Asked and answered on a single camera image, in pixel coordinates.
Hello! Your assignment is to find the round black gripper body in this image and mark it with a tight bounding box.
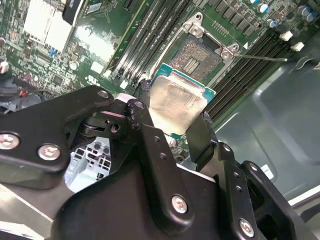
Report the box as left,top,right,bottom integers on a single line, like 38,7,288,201
51,149,236,240

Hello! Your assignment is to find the silver CPU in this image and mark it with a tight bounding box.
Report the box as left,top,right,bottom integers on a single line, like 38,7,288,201
147,62,217,138

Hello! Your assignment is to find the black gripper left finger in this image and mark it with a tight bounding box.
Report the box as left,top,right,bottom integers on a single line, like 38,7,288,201
0,85,196,235

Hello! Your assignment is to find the metal wire locking lever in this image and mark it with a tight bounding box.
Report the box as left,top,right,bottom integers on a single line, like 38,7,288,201
233,52,289,63

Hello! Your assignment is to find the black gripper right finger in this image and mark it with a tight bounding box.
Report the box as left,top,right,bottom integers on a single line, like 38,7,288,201
186,114,316,240

